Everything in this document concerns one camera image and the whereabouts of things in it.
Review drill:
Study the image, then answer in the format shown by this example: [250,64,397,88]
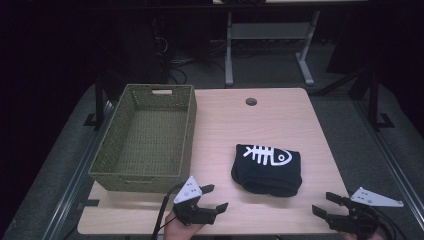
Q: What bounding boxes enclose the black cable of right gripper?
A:
[375,205,408,240]

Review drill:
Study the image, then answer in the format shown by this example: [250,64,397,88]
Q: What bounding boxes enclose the black upright post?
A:
[367,71,396,132]
[82,74,108,131]

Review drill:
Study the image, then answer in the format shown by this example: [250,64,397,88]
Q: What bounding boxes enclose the grey metal table frame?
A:
[224,9,322,87]

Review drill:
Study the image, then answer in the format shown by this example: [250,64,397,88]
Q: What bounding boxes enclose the metal floor rail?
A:
[352,99,424,232]
[42,99,117,240]

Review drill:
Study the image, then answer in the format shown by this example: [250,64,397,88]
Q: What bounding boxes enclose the person's right hand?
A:
[342,230,385,240]

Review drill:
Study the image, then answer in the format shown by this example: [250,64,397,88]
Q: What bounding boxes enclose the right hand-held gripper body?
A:
[327,186,405,240]

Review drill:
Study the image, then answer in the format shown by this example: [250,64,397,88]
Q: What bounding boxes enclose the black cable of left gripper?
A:
[150,182,185,240]

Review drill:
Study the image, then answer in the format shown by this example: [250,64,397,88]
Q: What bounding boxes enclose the black cloth with fishbone print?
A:
[230,143,303,198]

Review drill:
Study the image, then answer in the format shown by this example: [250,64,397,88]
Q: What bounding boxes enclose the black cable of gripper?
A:
[150,182,185,240]
[375,205,408,240]

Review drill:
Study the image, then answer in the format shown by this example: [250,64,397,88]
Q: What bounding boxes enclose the tangle of floor cables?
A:
[152,34,196,85]

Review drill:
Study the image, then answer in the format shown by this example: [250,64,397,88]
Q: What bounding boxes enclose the green woven basket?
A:
[88,83,198,195]

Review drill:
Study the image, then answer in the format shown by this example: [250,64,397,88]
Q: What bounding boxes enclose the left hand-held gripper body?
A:
[172,175,218,227]

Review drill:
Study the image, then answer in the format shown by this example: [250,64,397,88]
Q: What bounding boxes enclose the person's left hand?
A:
[163,211,205,240]

